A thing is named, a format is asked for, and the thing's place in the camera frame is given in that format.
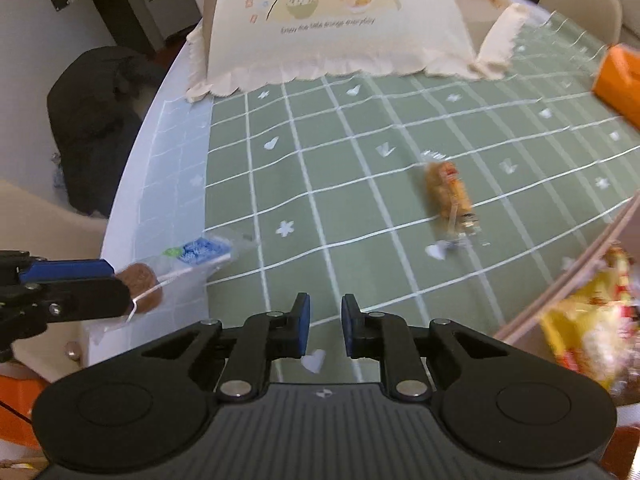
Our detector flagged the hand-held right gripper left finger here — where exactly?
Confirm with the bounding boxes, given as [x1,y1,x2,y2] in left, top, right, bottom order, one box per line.
[140,292,312,402]

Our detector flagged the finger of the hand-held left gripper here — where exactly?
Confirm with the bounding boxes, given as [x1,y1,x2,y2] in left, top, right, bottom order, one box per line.
[0,250,115,284]
[0,276,132,348]

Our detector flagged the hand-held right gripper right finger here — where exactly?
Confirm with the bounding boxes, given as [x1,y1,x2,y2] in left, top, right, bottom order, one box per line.
[341,294,506,402]

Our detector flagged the blue label cookie packet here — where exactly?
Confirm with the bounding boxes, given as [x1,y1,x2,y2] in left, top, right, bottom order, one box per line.
[102,227,261,331]

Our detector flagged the yellow snack packet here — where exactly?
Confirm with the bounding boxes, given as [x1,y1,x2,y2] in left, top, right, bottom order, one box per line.
[540,280,631,391]

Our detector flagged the beige dining chair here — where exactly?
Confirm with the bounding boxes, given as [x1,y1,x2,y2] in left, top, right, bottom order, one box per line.
[537,0,623,43]
[0,180,108,376]

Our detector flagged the orange object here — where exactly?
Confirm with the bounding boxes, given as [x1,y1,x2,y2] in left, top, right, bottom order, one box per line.
[0,370,51,453]

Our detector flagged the green checked tablecloth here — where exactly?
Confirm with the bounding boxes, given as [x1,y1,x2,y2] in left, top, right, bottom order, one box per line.
[85,5,640,386]

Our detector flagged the golden snack clear packet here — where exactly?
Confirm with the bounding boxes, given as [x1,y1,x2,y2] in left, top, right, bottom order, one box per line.
[420,150,483,256]

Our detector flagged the white cartoon printed bag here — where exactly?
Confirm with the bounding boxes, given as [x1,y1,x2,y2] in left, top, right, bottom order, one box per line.
[185,0,531,103]

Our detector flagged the orange tissue box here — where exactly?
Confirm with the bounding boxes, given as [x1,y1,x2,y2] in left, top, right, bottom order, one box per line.
[591,44,640,131]

